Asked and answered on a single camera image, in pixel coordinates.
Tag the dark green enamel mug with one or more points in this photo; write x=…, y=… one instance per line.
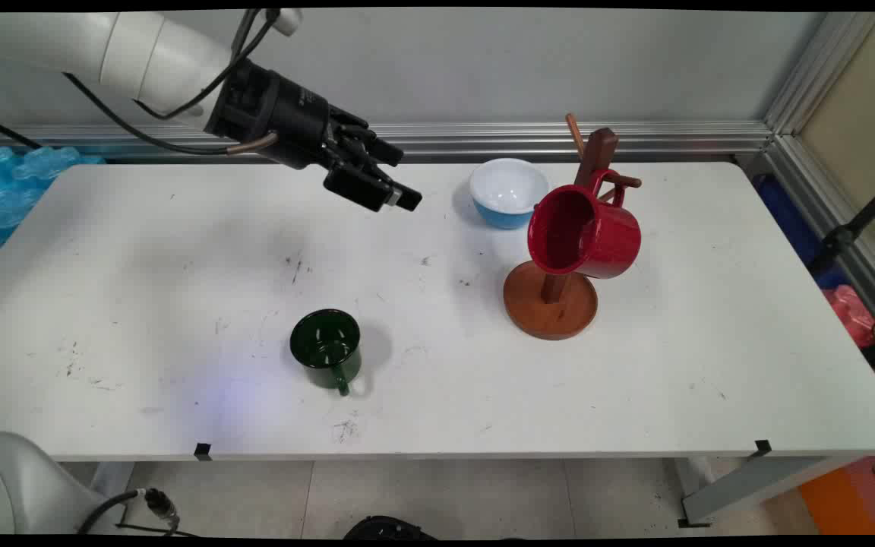
x=323, y=346

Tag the aluminium wall rail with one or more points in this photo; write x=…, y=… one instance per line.
x=559, y=137

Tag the blue plastic item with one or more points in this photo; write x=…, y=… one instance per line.
x=787, y=216

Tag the aluminium corner frame post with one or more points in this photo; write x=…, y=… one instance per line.
x=810, y=99

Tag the red plastic bag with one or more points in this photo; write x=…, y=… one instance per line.
x=851, y=315

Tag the grey table leg frame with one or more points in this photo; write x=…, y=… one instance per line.
x=749, y=486

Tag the orange floor mat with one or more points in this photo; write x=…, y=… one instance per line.
x=848, y=494

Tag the black tripod stand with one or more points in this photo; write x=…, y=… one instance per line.
x=840, y=237

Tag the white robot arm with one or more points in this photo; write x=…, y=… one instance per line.
x=65, y=42

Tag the red ceramic mug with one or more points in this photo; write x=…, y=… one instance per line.
x=604, y=235

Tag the blue plastic bubble wrap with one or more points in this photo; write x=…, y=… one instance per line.
x=12, y=190

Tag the black tape marker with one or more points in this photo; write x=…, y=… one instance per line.
x=203, y=451
x=762, y=447

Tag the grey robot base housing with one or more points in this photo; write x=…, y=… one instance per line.
x=20, y=486

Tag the wooden mug tree stand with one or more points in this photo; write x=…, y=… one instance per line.
x=551, y=315

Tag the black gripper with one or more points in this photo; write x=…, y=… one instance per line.
x=285, y=114

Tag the black round floor object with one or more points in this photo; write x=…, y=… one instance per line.
x=384, y=528

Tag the blue and white bowl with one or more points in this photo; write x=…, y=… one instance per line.
x=506, y=186

